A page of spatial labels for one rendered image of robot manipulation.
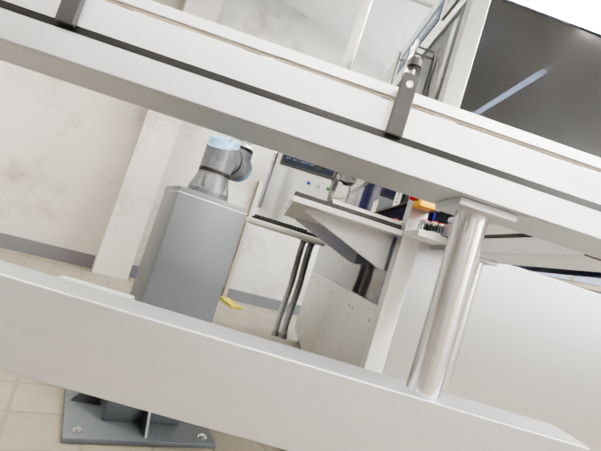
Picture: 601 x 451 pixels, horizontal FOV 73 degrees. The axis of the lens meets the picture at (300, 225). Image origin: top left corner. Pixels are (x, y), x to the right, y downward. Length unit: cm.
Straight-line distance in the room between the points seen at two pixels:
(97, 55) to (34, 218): 359
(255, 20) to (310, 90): 423
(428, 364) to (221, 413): 30
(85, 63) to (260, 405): 51
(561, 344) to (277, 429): 130
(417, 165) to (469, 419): 37
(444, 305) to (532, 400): 112
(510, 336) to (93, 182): 355
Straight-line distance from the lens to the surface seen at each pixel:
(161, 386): 61
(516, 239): 107
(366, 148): 58
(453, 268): 65
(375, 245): 152
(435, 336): 65
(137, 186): 398
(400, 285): 145
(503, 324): 162
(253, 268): 456
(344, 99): 59
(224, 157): 149
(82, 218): 416
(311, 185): 242
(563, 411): 182
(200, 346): 59
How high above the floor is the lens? 69
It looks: 4 degrees up
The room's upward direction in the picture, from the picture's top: 17 degrees clockwise
